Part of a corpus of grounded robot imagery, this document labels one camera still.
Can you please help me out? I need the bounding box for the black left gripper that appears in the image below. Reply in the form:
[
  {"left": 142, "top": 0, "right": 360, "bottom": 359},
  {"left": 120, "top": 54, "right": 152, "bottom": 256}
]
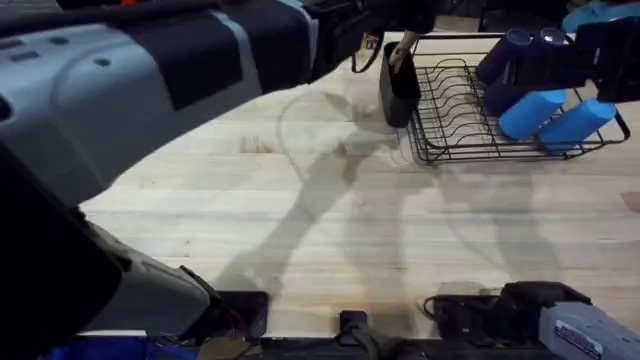
[{"left": 309, "top": 0, "right": 437, "bottom": 82}]

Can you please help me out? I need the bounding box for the wooden spoon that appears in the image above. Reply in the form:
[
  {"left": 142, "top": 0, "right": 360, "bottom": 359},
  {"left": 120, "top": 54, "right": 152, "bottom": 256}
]
[{"left": 387, "top": 30, "right": 422, "bottom": 75}]

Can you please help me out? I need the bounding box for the dark blue plastic cup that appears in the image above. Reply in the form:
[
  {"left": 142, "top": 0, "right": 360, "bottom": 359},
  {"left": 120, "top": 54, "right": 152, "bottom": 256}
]
[
  {"left": 530, "top": 26, "right": 569, "bottom": 57},
  {"left": 476, "top": 28, "right": 533, "bottom": 85},
  {"left": 481, "top": 74, "right": 527, "bottom": 118}
]

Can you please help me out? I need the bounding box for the light blue plastic cup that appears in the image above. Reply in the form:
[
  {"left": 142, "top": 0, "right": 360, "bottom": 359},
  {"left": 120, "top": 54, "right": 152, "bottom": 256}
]
[
  {"left": 537, "top": 97, "right": 618, "bottom": 152},
  {"left": 497, "top": 88, "right": 568, "bottom": 141}
]

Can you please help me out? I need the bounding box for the light blue cloth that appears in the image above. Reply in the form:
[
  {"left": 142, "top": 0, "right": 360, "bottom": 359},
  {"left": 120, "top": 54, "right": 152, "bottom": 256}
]
[{"left": 561, "top": 0, "right": 640, "bottom": 32}]

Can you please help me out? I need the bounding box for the black cutlery holder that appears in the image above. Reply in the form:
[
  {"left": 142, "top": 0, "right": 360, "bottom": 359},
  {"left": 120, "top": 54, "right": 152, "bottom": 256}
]
[{"left": 377, "top": 41, "right": 422, "bottom": 129}]

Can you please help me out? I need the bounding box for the black cable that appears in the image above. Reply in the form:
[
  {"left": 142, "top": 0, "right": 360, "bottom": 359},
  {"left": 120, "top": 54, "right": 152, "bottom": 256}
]
[
  {"left": 422, "top": 292, "right": 504, "bottom": 346},
  {"left": 351, "top": 43, "right": 385, "bottom": 75}
]

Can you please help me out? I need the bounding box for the black wire dish rack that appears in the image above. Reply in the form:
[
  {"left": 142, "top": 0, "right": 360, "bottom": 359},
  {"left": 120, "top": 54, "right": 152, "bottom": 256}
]
[{"left": 405, "top": 31, "right": 632, "bottom": 165}]

